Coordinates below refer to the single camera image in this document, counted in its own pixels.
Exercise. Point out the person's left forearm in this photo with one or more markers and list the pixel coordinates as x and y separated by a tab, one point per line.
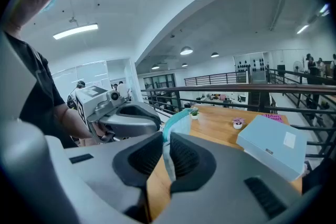
73	126

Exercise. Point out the white standing fan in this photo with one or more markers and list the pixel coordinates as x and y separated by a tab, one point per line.
297	65

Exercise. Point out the small pink flower pot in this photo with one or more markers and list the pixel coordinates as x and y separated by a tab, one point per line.
237	126

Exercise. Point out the light blue checked cloth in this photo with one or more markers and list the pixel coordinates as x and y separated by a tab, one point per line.
178	123

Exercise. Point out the light blue storage box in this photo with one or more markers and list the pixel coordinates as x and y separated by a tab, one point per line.
267	144

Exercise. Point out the white display wall panel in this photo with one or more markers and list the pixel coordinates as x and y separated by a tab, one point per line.
249	70

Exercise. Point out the large round pendant lamp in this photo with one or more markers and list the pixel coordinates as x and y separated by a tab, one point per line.
186	51

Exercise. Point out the person's black shirt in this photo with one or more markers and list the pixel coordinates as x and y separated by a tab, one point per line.
44	91

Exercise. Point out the short ceiling tube light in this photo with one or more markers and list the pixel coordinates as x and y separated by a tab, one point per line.
302	29
324	9

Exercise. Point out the pink book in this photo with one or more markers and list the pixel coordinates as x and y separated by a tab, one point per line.
273	118

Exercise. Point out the blue face mask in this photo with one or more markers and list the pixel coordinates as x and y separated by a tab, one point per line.
50	4

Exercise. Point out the small green potted plant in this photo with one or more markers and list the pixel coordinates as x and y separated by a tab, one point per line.
194	116

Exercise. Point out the long ceiling strip light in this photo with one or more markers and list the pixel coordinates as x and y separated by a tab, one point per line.
76	30

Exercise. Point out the person's left hand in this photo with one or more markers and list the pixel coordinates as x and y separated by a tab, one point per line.
103	136

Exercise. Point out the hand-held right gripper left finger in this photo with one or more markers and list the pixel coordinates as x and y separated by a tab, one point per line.
99	178

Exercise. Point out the black metal balcony railing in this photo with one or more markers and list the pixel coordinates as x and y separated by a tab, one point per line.
215	75

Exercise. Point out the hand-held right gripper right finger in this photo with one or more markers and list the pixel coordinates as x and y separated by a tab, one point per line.
223	191

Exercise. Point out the black railing with wooden handrail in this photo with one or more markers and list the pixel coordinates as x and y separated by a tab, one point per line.
262	87

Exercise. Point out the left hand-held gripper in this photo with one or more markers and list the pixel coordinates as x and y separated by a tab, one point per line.
86	102

